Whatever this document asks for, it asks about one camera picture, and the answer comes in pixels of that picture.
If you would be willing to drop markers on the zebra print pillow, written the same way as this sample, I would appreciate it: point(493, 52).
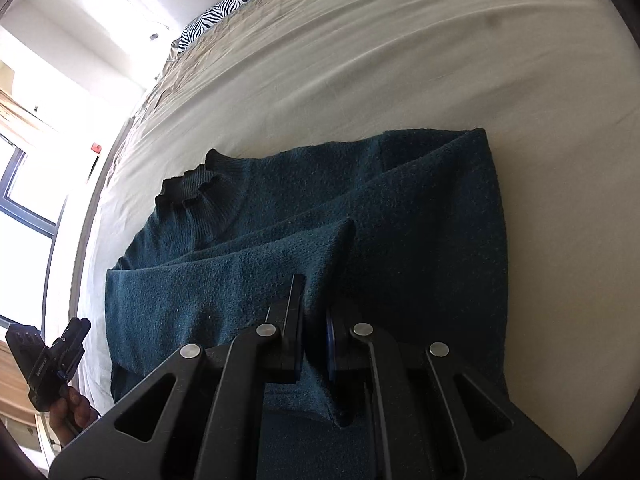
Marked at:
point(220, 10)

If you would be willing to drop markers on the beige roman blind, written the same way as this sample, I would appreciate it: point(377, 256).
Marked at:
point(20, 120)

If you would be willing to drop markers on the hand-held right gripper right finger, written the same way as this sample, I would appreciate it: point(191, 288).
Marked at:
point(330, 345)

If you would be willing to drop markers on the dark framed window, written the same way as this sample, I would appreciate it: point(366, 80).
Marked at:
point(30, 212)

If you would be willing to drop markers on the beige pleated curtain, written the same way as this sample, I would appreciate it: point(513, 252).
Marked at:
point(15, 380)

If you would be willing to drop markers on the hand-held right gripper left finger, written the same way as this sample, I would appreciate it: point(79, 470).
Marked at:
point(295, 320)

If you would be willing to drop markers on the person's left hand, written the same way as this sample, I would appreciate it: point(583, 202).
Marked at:
point(75, 410)

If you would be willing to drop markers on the bed with beige sheet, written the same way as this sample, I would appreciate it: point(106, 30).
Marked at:
point(400, 60)

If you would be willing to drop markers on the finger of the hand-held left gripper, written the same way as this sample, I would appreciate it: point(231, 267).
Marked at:
point(76, 340)

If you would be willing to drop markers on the dark teal knit sweater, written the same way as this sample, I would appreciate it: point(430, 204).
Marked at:
point(350, 210)

